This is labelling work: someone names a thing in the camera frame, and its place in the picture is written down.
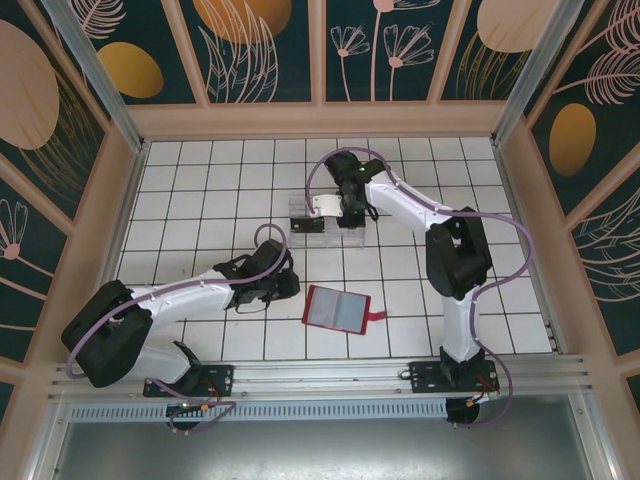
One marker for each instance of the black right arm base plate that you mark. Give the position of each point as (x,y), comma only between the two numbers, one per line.
(425,377)

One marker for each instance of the red card holder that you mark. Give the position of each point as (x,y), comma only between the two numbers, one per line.
(345,312)

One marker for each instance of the grey metal sheet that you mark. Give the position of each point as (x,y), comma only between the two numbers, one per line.
(320,450)

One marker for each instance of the black credit card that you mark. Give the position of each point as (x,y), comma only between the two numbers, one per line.
(307,226)

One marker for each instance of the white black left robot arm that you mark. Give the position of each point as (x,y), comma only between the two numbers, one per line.
(185,300)

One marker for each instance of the aluminium mounting rail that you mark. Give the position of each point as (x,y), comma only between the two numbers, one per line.
(320,377)

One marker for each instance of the aluminium frame post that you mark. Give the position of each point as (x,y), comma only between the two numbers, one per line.
(531,75)
(102,85)

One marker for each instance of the clear acrylic organizer tray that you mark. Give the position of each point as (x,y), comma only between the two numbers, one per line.
(310,242)

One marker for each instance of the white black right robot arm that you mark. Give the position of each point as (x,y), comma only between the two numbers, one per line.
(400,200)

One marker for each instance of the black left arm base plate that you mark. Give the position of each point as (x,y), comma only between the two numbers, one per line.
(220,380)

